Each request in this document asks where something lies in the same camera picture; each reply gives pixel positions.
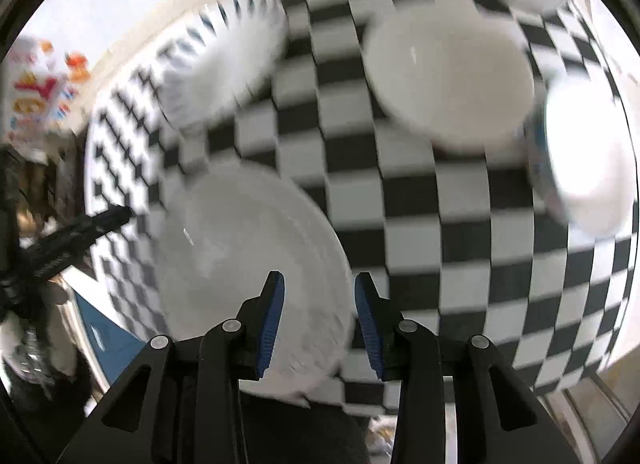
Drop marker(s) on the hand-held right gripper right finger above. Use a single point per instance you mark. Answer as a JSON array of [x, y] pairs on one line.
[[367, 324]]

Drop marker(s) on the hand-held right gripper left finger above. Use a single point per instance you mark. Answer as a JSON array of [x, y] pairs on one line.
[[272, 314]]

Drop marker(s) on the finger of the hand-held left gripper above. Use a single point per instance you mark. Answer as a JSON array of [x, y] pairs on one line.
[[75, 239]]

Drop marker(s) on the white plate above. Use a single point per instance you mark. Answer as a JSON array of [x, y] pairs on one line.
[[240, 244]]

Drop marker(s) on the blue leaf pattern bowl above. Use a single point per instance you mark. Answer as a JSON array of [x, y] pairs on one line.
[[230, 64]]

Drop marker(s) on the plain white bowl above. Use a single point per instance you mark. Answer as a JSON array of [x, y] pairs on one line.
[[450, 74]]

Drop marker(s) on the pastel blue pink bowl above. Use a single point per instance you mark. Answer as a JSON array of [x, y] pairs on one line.
[[585, 154]]

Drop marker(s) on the blue board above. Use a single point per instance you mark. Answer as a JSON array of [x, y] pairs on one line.
[[107, 339]]

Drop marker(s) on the black white checkered tablecloth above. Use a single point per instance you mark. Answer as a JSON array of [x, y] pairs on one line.
[[410, 204]]

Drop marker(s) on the colourful wall poster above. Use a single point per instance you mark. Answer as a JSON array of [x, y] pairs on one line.
[[35, 94]]

